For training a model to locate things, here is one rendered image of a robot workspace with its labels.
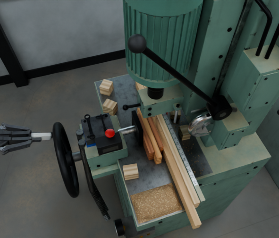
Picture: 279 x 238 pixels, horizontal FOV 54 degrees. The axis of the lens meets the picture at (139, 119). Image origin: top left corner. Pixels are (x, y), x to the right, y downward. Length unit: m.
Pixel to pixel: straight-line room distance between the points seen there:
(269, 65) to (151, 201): 0.49
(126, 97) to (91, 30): 1.28
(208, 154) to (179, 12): 0.65
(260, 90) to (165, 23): 0.29
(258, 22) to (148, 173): 0.54
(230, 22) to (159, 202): 0.53
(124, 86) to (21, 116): 1.33
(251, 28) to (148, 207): 0.55
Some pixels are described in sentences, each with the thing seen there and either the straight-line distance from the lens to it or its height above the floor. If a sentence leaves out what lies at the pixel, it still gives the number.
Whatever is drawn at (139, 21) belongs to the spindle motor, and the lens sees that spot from 0.60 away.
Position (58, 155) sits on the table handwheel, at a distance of 0.94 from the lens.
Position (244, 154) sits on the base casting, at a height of 0.80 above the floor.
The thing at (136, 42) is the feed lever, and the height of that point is 1.43.
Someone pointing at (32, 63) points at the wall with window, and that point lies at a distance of 2.45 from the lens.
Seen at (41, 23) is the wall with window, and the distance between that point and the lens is 2.22.
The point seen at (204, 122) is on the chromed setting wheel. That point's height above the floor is 1.05.
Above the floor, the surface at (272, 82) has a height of 1.26.
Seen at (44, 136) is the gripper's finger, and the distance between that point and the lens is 1.09.
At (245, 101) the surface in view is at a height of 1.20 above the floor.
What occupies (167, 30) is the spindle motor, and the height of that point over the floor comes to 1.38.
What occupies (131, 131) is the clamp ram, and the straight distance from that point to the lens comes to 0.93.
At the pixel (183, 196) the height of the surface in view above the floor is 0.94.
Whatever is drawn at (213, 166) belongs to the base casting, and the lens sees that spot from 1.08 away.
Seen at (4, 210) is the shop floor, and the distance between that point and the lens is 2.00.
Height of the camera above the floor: 1.75
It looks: 56 degrees down
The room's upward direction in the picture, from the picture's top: straight up
